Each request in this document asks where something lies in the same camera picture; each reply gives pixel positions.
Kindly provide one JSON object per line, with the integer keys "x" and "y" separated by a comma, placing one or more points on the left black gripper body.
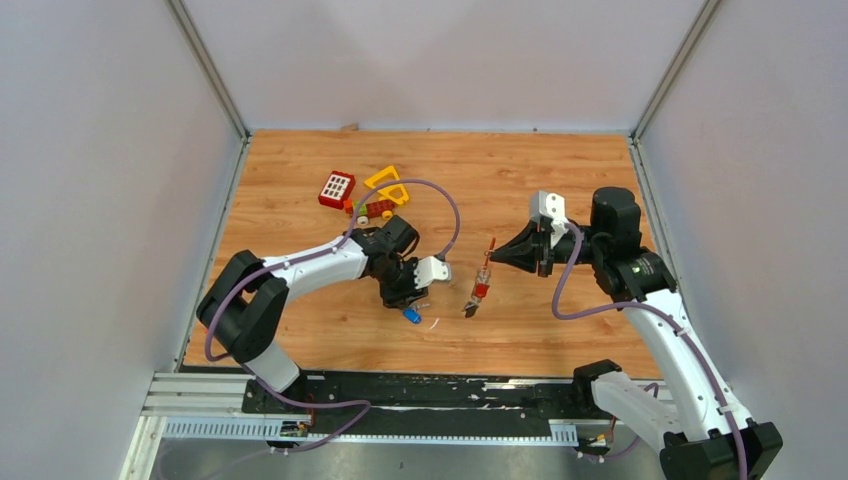
{"x": 397, "y": 285}

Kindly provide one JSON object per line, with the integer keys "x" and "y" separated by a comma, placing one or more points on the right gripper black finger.
{"x": 522, "y": 259}
{"x": 523, "y": 243}

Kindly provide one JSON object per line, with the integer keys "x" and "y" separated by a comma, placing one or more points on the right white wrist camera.
{"x": 548, "y": 211}

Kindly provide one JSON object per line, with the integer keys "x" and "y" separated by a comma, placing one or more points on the green toy brick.
{"x": 357, "y": 210}

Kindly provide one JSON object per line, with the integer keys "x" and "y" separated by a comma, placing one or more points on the red toy brick car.
{"x": 383, "y": 209}

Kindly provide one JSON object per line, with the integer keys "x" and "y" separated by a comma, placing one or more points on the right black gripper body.
{"x": 558, "y": 254}

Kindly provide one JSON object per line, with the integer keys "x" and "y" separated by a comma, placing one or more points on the metal keyring holder red handle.
{"x": 481, "y": 283}

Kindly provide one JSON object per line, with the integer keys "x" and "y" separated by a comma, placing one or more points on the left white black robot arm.
{"x": 243, "y": 307}

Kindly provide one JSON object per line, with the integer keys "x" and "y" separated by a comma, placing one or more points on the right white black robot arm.
{"x": 704, "y": 432}

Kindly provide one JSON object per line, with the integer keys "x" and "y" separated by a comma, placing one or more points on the white slotted cable duct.
{"x": 558, "y": 434}

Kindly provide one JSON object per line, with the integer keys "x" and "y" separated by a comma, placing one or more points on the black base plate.
{"x": 428, "y": 404}

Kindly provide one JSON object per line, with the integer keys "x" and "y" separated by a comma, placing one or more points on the red window toy brick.
{"x": 337, "y": 189}

